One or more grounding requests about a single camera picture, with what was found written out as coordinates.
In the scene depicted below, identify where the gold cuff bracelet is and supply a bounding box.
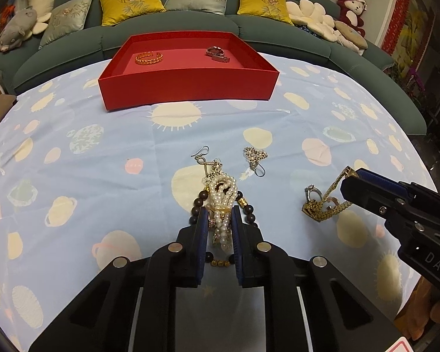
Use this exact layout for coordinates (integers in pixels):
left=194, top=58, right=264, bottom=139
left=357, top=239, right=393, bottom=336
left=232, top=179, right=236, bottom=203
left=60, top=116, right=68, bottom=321
left=134, top=52, right=165, bottom=65

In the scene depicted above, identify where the cream flower shaped cushion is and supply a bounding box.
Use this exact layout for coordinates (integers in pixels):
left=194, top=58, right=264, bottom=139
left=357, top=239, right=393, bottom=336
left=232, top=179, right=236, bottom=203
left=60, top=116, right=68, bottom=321
left=286, top=0, right=339, bottom=42

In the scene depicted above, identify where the grey pig plush toy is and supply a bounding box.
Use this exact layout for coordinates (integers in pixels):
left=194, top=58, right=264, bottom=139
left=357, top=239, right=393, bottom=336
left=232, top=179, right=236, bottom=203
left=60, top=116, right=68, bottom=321
left=0, top=8, right=37, bottom=53

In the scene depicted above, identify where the dark wooden bead bracelet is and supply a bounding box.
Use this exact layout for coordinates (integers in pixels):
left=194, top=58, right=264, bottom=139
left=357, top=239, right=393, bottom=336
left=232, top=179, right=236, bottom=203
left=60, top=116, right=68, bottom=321
left=189, top=188, right=259, bottom=269

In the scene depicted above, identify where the white pearl bracelet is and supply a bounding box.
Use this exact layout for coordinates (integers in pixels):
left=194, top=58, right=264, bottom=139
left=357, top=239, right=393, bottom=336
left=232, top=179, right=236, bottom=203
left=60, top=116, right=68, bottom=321
left=201, top=174, right=239, bottom=254

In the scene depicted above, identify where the yellow embroidered cushion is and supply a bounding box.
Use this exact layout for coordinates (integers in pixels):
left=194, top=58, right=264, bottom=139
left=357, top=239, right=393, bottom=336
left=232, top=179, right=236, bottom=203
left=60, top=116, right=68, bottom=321
left=99, top=0, right=166, bottom=27
left=237, top=0, right=293, bottom=26

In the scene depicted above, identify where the silver hook drop earring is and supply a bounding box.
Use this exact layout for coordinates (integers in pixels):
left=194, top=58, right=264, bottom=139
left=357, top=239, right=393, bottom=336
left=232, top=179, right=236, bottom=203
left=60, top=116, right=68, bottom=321
left=191, top=145, right=222, bottom=177

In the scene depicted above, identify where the left yellow embroidered cushion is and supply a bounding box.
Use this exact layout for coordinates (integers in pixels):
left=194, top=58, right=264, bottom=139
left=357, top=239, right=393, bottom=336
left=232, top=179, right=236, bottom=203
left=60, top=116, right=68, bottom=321
left=99, top=0, right=166, bottom=27

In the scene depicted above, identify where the orange red plush toy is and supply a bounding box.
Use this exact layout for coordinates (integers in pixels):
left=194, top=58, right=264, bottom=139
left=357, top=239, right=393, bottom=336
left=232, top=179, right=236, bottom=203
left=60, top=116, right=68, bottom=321
left=0, top=5, right=16, bottom=32

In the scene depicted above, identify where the dark red watch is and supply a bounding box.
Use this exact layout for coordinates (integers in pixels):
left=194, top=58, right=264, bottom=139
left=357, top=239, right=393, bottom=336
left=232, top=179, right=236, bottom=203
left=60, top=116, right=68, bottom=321
left=206, top=46, right=230, bottom=63

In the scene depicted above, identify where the blue planet print tablecloth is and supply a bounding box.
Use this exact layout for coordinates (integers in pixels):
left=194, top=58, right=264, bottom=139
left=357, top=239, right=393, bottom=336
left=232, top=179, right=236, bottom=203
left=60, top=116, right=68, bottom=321
left=0, top=56, right=433, bottom=351

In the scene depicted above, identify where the red tray box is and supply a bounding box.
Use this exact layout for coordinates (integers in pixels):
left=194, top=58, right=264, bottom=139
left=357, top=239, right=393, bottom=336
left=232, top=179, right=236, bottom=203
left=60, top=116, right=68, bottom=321
left=98, top=30, right=279, bottom=111

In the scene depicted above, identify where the right yellow embroidered cushion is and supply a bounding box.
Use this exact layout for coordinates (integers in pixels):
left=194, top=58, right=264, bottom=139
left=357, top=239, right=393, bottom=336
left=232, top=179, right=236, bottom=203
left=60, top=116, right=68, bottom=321
left=237, top=0, right=293, bottom=26

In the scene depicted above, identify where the brown round cushion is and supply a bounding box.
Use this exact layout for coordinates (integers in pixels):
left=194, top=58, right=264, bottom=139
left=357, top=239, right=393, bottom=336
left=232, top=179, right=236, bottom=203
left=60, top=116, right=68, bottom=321
left=335, top=21, right=368, bottom=49

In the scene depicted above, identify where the red monkey plush toy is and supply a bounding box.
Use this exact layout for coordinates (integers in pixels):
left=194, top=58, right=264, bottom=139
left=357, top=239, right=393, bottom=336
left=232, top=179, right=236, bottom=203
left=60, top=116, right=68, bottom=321
left=337, top=0, right=366, bottom=37

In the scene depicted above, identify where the dark green curved sofa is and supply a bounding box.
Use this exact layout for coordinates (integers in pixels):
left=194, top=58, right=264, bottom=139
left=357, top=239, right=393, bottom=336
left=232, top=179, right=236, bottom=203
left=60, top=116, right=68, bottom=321
left=0, top=0, right=426, bottom=135

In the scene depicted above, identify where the gold chain necklace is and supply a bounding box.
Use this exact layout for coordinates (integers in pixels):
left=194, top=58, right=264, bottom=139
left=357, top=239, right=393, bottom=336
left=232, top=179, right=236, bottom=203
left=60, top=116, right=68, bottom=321
left=301, top=165, right=358, bottom=224

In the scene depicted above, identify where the left sage embroidered cushion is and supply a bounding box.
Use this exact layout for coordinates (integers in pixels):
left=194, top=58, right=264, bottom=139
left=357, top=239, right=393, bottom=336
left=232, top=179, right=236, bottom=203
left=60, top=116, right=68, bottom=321
left=39, top=0, right=93, bottom=48

